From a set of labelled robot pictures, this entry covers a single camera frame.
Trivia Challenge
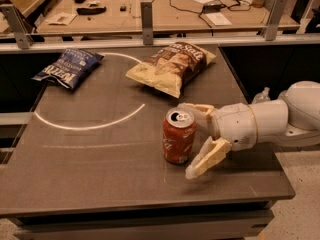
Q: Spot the tan and brown chip bag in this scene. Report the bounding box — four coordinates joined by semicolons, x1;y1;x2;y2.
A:
126;42;216;98

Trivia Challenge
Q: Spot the metal rail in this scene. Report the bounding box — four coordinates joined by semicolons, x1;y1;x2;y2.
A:
0;33;320;54

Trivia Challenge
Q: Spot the clear plastic bottle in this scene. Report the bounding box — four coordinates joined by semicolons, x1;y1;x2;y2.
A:
252;87;270;104

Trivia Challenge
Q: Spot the black cable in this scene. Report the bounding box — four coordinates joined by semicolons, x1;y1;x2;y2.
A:
168;0;252;29

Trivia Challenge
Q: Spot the small black block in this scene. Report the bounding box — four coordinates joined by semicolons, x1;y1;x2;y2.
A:
120;5;127;11

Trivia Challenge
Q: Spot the left metal bracket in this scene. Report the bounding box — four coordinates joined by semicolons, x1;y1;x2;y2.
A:
0;4;33;49

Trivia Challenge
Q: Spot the beige paper note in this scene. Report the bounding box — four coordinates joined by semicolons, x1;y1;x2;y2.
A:
46;12;76;26

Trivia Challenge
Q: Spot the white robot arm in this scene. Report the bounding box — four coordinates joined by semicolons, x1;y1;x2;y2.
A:
179;81;320;179

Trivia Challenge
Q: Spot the middle metal bracket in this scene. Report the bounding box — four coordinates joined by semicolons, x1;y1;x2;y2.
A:
140;1;153;45

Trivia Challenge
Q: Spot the black elongated device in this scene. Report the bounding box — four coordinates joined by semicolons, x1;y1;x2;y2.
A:
76;7;107;15

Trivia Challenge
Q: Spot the right metal bracket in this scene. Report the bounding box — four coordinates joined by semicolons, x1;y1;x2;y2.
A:
261;0;287;41

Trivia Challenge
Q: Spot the white paper card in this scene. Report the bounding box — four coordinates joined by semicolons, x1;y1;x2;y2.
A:
206;12;231;26

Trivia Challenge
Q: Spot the black power adapter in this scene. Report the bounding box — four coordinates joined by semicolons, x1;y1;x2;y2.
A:
202;2;226;14

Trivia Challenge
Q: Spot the blue chip bag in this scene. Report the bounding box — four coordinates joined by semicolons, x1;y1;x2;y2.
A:
33;48;104;90

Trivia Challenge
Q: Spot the metal bracket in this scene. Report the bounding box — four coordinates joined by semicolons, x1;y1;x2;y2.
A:
261;0;287;41
0;4;33;49
140;1;153;45

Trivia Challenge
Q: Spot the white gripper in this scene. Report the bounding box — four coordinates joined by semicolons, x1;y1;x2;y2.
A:
178;103;257;180

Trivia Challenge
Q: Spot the red coke can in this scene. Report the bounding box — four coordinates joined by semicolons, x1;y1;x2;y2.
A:
162;107;196;164

